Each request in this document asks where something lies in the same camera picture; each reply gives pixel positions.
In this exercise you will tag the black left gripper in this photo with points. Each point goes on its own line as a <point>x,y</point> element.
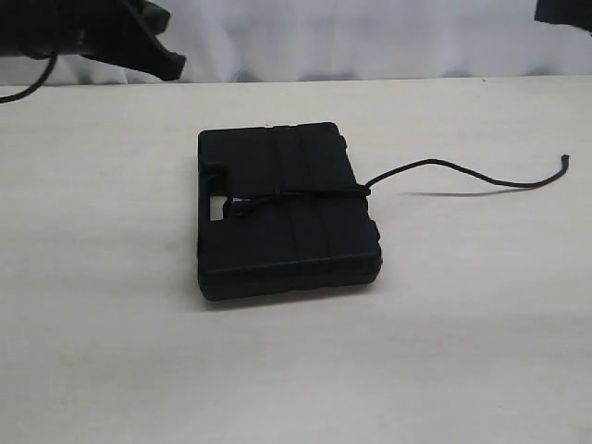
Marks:
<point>118,33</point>

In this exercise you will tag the black plastic carrying case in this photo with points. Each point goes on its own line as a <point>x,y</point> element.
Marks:
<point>280,209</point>

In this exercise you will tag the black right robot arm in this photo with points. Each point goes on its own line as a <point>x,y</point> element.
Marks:
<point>574,13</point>

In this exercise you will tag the white backdrop curtain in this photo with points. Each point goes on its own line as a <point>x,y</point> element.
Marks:
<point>242,41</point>

